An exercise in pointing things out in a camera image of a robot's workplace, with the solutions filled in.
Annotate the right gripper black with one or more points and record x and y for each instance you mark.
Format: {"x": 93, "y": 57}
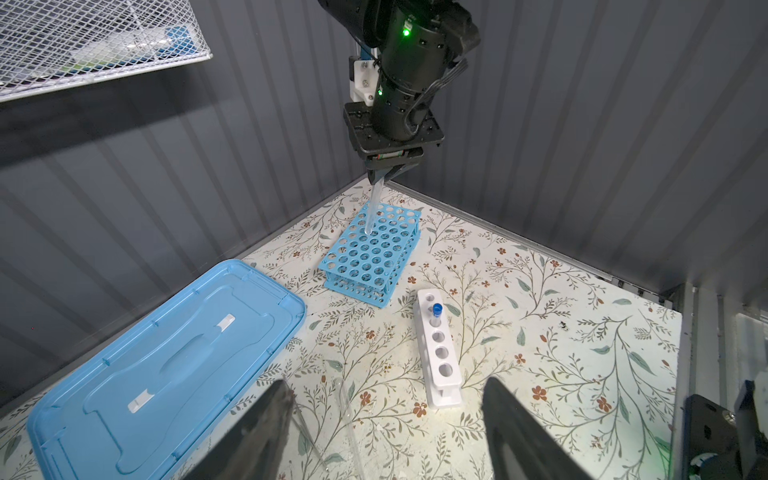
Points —
{"x": 392, "y": 136}

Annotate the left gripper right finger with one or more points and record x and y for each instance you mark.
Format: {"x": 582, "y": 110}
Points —
{"x": 519, "y": 447}

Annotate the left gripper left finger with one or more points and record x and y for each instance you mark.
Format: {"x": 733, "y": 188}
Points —
{"x": 253, "y": 447}

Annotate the long blue-capped test tube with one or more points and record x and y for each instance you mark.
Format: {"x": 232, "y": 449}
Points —
{"x": 373, "y": 206}

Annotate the white test tube rack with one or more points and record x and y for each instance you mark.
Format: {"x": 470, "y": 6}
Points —
{"x": 439, "y": 359}

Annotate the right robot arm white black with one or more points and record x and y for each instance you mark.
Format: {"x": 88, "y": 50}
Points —
{"x": 410, "y": 51}

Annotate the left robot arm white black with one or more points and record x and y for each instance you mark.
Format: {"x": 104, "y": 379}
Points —
{"x": 717, "y": 443}

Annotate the blue test tube rack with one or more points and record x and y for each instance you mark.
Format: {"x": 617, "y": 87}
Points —
{"x": 366, "y": 266}

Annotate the clear glass stirring rod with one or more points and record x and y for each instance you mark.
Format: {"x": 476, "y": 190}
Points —
{"x": 347, "y": 423}

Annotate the blue plastic bin lid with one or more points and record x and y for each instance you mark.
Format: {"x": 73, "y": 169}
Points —
{"x": 140, "y": 407}

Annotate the white wire wall basket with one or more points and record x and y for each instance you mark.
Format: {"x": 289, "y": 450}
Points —
{"x": 48, "y": 46}

